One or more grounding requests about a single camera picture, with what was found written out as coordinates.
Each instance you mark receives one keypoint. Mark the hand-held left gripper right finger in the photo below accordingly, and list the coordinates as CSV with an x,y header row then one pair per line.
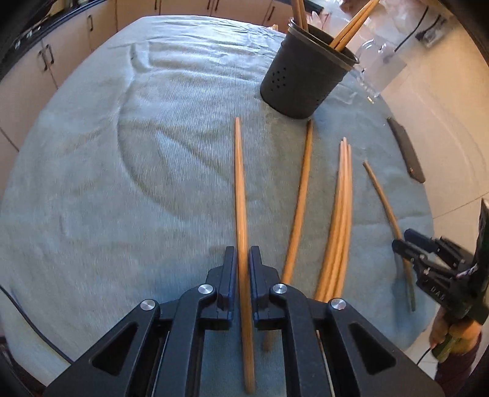
x,y
256,278

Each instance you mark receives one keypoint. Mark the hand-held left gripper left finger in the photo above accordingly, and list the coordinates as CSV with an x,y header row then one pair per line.
x,y
229,278

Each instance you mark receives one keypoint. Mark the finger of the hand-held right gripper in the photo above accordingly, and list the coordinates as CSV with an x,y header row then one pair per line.
x,y
420,237
407,250

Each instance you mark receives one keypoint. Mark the long wooden chopstick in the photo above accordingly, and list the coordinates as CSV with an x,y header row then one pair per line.
x,y
382,194
348,229
301,191
363,20
303,15
342,229
329,248
240,191
337,229
296,11
353,19

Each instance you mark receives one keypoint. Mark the black perforated utensil holder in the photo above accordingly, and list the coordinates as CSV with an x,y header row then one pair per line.
x,y
298,76

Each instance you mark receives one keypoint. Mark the person's right forearm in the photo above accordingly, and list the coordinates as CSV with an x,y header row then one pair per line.
x,y
458,374

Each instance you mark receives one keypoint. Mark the person's right hand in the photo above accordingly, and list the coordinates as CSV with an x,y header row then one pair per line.
x,y
439,330

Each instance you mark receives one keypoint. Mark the black flat device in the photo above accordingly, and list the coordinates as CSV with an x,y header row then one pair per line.
x,y
407,150

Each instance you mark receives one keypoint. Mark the grey-blue table cloth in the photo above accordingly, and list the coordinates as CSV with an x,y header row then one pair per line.
x,y
133,210

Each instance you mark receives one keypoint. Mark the clear glass pitcher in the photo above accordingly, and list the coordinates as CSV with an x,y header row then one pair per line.
x,y
376,68

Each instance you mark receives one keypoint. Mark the pink white plastic bag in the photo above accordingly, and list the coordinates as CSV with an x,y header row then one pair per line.
x,y
328,11

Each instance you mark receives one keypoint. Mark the beige kitchen base cabinets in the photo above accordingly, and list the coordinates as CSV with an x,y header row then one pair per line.
x,y
23,76

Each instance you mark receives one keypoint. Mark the black kitchen countertop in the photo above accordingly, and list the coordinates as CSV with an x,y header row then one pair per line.
x,y
65,17

